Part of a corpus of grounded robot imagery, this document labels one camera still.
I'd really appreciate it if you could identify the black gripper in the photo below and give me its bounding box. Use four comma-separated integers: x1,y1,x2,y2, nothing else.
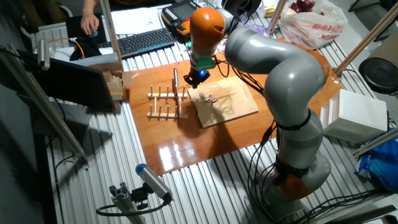
183,67,211,90

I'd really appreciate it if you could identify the steel cleaver knife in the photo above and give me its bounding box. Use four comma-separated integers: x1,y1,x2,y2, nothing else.
172,67,184,118

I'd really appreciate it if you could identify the light wooden cutting board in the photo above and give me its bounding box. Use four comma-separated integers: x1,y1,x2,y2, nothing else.
187,76,259,129

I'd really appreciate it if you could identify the person's right hand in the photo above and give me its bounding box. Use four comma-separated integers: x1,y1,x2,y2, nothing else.
80,12,100,36

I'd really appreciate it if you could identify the wooden peg dish rack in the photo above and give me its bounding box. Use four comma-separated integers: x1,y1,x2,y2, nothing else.
146,84,189,121

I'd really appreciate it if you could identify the large reddish wooden panel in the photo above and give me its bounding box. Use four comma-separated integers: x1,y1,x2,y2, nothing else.
126,37,345,177

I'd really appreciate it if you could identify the black keyboard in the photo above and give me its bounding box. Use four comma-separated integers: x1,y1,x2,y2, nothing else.
98,27,177,60

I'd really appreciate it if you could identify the orange black teach pendant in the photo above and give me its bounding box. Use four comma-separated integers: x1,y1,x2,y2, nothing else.
160,0,203,44

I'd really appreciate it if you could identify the white paper sheet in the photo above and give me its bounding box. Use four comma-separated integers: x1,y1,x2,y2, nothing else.
110,7,164,37

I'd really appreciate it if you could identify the black round reel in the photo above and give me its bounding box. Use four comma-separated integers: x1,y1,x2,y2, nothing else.
221,0,262,18

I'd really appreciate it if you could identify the yellow packet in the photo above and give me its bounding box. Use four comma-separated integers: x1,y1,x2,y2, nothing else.
263,4,277,18

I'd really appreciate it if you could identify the black monitor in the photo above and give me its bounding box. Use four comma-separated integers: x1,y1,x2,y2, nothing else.
30,57,115,110

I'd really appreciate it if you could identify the black mouse pad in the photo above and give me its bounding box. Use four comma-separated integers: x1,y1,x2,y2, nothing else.
66,12,108,62

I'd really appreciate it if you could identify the white shopping bag red print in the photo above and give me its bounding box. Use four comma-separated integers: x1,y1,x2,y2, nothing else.
277,0,349,50

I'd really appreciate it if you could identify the white drawer box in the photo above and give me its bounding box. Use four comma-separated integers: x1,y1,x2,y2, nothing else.
320,89,389,144

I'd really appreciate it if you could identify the black round stool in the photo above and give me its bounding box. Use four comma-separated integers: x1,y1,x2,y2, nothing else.
358,57,398,96

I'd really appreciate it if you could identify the blue plastic bag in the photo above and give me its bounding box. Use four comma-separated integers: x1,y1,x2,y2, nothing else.
355,129,398,192

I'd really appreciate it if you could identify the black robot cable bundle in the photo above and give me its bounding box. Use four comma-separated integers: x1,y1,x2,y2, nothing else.
213,55,383,224

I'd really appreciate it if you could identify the silver camera blue end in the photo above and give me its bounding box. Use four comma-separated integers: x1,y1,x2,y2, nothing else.
135,163,174,203

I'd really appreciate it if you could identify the orange cable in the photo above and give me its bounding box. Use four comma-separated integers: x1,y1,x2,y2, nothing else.
46,37,86,60

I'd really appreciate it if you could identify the short aluminium profile bracket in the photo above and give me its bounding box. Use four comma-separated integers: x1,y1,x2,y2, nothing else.
108,182,147,224

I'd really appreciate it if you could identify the black camera cable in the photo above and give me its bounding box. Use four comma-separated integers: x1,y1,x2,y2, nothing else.
95,192,174,217

